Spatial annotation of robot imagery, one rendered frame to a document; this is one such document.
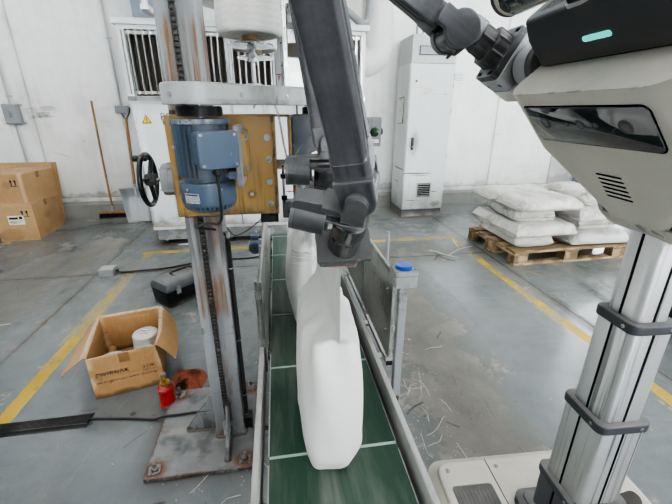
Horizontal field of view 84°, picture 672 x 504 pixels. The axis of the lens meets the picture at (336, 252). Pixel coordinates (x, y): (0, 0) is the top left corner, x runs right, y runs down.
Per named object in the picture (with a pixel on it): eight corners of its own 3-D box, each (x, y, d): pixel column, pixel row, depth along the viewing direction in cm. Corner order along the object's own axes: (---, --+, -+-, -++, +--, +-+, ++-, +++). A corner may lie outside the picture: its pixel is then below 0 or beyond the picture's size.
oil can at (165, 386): (172, 415, 176) (163, 375, 168) (155, 417, 175) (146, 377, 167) (179, 393, 190) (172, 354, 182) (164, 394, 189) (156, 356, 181)
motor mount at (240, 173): (248, 188, 102) (243, 125, 96) (223, 189, 101) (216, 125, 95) (253, 172, 128) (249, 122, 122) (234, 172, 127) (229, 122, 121)
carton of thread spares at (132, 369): (181, 380, 199) (174, 341, 190) (68, 405, 182) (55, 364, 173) (181, 329, 245) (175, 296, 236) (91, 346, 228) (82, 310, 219)
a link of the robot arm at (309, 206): (370, 202, 52) (375, 167, 57) (289, 183, 51) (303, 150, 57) (353, 258, 60) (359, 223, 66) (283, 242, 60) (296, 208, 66)
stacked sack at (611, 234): (632, 246, 358) (637, 231, 352) (570, 250, 348) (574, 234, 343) (597, 232, 397) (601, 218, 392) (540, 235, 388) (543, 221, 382)
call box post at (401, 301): (395, 450, 158) (408, 285, 130) (388, 451, 158) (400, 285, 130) (393, 444, 161) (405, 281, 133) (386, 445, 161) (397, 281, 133)
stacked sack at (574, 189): (624, 207, 353) (628, 191, 347) (583, 209, 347) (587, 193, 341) (572, 192, 415) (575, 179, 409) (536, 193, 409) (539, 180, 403)
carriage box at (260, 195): (279, 214, 125) (274, 114, 114) (174, 218, 120) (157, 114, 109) (279, 198, 148) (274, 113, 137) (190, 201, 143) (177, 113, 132)
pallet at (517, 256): (623, 257, 364) (628, 244, 359) (512, 266, 343) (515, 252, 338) (561, 232, 440) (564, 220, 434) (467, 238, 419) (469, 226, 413)
